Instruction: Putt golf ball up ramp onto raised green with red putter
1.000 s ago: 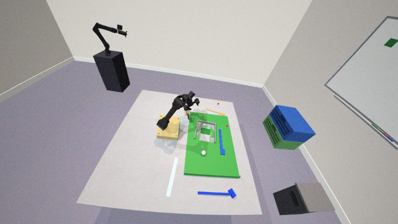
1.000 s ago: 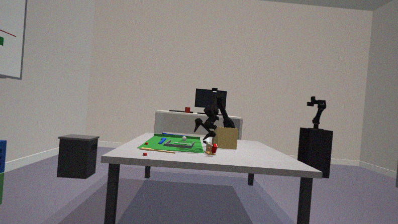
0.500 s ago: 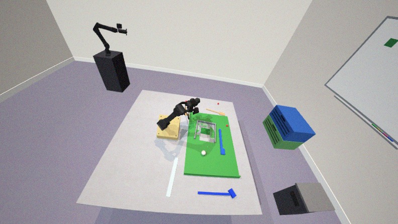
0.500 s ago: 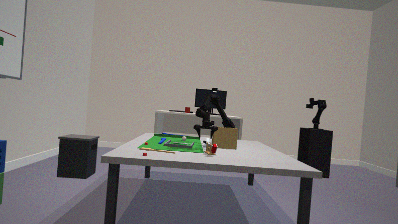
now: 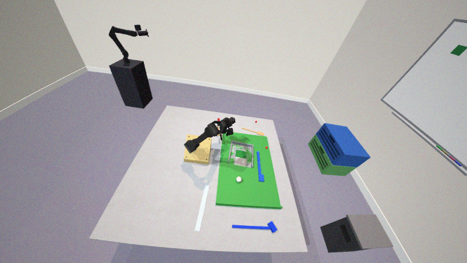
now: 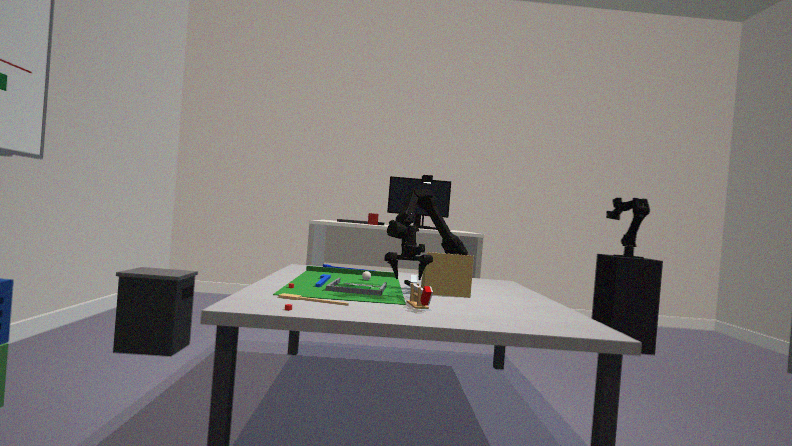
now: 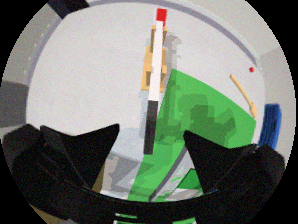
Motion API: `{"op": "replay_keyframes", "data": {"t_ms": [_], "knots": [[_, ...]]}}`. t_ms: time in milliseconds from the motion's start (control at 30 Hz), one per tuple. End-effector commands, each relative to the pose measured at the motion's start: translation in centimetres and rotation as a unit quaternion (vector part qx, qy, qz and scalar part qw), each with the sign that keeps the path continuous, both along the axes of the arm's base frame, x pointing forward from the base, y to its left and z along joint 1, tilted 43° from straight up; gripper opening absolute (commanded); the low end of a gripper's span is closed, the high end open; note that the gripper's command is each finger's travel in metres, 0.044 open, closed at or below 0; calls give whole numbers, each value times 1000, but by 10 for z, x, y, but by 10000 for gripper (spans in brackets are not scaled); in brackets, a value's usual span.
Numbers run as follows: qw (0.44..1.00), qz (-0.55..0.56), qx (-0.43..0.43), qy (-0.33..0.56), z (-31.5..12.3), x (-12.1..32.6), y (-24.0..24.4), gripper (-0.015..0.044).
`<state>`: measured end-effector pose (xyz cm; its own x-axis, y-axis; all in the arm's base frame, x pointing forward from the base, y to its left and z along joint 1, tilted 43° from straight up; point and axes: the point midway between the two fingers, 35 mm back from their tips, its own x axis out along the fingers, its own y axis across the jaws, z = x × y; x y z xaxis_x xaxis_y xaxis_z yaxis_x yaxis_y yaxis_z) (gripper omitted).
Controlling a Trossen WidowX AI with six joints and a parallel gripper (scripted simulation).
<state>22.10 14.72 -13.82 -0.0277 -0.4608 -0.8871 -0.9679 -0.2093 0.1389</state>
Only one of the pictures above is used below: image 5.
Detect green flat mat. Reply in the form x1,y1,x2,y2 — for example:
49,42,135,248
216,132,281,206

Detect white flat bar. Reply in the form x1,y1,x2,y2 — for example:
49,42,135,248
195,185,209,231

